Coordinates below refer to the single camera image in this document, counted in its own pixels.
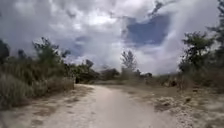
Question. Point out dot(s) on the sandy ground with sparse grass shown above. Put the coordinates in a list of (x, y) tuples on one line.
[(196, 106)]

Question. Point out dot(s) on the dark clump of trees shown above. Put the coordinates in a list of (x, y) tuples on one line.
[(109, 73)]

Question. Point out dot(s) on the tall thin tree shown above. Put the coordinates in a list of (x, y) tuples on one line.
[(128, 61)]

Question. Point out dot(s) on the pale dirt path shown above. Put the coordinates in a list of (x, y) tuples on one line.
[(110, 111)]

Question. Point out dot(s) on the row of trees and bushes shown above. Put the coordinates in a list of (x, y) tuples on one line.
[(203, 63)]

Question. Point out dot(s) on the dry low shrubs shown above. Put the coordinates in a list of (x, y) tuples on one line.
[(150, 79)]

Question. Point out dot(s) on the row of green bushes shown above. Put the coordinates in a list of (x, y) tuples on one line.
[(33, 76)]

